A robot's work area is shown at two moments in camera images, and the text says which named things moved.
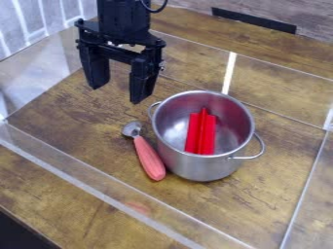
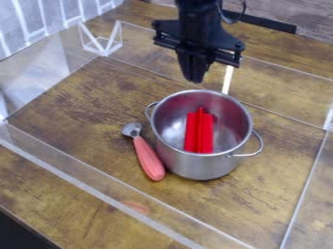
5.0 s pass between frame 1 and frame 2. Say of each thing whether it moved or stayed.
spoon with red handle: stayed
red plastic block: stayed
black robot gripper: moved
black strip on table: stayed
